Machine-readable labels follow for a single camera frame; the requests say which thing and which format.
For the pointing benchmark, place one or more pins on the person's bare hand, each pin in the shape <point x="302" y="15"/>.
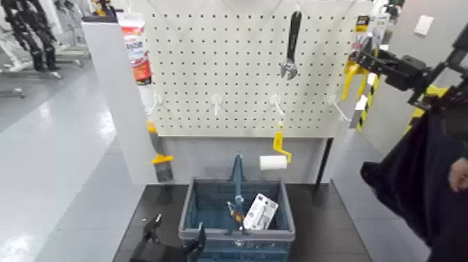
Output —
<point x="460" y="175"/>

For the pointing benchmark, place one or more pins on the red white sealant tube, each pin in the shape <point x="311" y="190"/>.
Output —
<point x="137" y="51"/>

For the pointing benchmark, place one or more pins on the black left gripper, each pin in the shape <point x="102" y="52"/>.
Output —
<point x="161" y="254"/>

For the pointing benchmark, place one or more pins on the white partition panel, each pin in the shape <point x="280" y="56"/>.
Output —
<point x="117" y="109"/>

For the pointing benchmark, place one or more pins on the white perforated pegboard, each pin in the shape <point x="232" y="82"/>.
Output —
<point x="226" y="55"/>

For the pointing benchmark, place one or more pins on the yellow pliers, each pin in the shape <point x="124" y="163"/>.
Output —
<point x="350" y="76"/>

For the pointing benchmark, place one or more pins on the white pegboard hook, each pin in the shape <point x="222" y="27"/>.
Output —
<point x="336" y="106"/>
<point x="217" y="102"/>
<point x="156" y="100"/>
<point x="276" y="102"/>

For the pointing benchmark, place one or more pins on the white packaged tool card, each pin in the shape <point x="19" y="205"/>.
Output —
<point x="260" y="213"/>

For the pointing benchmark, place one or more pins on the black adjustable wrench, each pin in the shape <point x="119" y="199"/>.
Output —
<point x="292" y="40"/>

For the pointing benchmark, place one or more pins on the person in dark clothing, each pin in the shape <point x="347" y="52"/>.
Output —
<point x="413" y="183"/>

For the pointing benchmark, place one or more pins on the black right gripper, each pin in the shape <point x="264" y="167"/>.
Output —
<point x="407" y="71"/>

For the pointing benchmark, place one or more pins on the white wall switch plate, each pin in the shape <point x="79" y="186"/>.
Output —
<point x="423" y="25"/>

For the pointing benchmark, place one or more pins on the small red yellow tool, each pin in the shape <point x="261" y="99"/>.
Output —
<point x="236" y="214"/>

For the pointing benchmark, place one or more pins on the yellow black striped corner guard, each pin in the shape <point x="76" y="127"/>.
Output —
<point x="431" y="91"/>
<point x="363" y="113"/>

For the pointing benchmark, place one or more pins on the white robot stand frame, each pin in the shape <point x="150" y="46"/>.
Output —
<point x="73" y="25"/>

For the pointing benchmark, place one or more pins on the black humanoid robot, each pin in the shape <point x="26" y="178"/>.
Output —
<point x="31" y="33"/>

